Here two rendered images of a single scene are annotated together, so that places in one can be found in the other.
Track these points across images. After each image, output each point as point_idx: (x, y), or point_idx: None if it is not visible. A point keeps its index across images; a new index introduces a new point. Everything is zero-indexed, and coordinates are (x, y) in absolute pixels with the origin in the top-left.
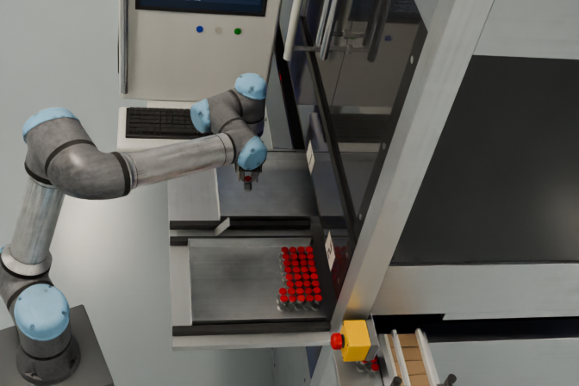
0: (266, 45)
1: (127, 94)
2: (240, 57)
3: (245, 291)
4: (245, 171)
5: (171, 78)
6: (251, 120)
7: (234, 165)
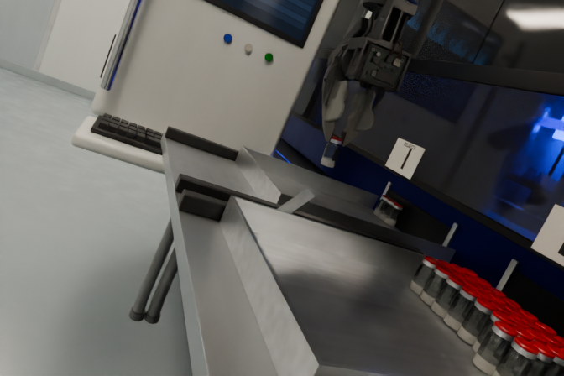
0: (293, 89)
1: (104, 107)
2: (260, 96)
3: (390, 330)
4: (370, 79)
5: (169, 100)
6: None
7: (326, 98)
